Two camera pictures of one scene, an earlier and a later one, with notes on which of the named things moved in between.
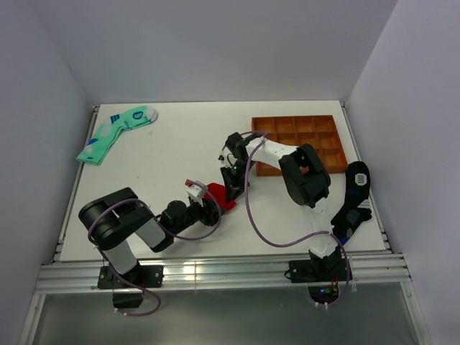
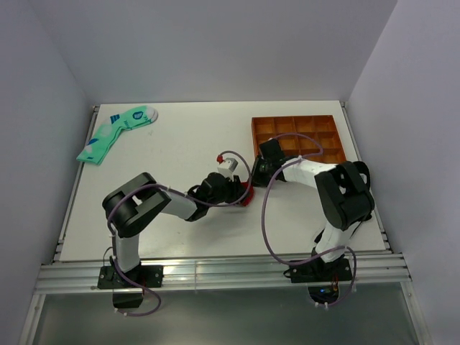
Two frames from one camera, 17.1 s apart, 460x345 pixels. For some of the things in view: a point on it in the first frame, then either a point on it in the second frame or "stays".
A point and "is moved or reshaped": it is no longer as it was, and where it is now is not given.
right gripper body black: x=236 y=176 -> x=260 y=175
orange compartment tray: x=320 y=132 stays
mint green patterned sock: x=106 y=132 stays
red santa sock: x=218 y=190 is moved or reshaped
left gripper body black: x=195 y=213 -> x=231 y=192
